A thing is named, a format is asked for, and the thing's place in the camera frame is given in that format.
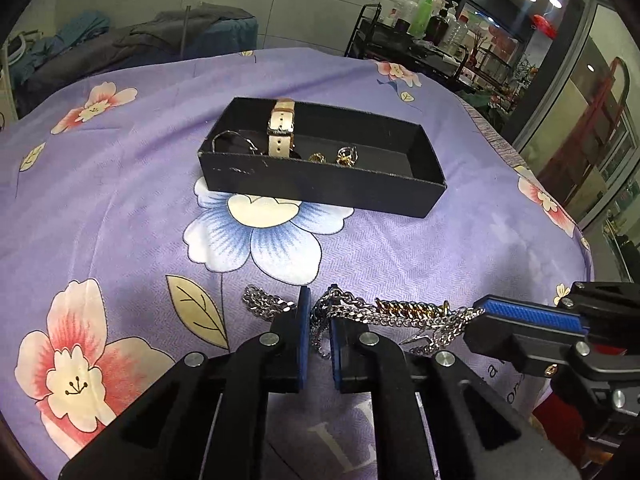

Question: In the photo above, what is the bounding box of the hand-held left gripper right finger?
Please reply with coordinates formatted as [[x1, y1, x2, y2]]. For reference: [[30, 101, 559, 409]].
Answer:
[[327, 317, 583, 480]]

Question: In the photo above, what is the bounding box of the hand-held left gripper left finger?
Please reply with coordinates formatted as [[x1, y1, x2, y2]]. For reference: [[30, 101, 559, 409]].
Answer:
[[59, 285, 312, 480]]

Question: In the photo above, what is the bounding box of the silver and gold chain necklace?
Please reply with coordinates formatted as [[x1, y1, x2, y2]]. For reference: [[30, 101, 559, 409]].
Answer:
[[242, 284, 486, 361]]

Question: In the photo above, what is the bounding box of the row of bottles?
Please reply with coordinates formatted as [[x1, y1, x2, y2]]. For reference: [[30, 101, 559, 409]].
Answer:
[[382, 0, 483, 56]]

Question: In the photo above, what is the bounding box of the black rectangular cardboard box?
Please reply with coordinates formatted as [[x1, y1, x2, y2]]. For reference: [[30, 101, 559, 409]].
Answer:
[[196, 96, 447, 219]]

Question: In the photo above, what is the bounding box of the black metal cart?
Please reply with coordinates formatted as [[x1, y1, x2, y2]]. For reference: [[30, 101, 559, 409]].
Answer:
[[344, 4, 471, 88]]

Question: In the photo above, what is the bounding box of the massage bed with grey blanket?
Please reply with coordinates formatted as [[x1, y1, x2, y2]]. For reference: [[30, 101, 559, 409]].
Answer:
[[15, 2, 258, 116]]

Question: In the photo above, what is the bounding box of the beige strap wrist watch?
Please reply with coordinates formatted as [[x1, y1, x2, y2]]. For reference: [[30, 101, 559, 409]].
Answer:
[[212, 97, 297, 161]]

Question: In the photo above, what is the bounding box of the purple floral printed blanket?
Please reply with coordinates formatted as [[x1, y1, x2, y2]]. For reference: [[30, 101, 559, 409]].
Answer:
[[0, 47, 596, 480]]

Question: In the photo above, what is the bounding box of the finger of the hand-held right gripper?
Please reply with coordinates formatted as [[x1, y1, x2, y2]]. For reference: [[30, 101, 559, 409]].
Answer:
[[472, 281, 640, 342], [462, 329, 603, 382]]

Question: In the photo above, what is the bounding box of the grey heathered mattress edge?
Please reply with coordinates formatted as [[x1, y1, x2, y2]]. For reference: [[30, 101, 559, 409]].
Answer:
[[457, 97, 531, 171]]

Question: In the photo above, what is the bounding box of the teal cloth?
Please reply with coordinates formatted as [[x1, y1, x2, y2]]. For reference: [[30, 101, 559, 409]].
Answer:
[[22, 12, 112, 81]]

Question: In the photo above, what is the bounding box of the red object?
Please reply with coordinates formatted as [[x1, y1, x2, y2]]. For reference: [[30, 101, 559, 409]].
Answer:
[[531, 394, 588, 463]]

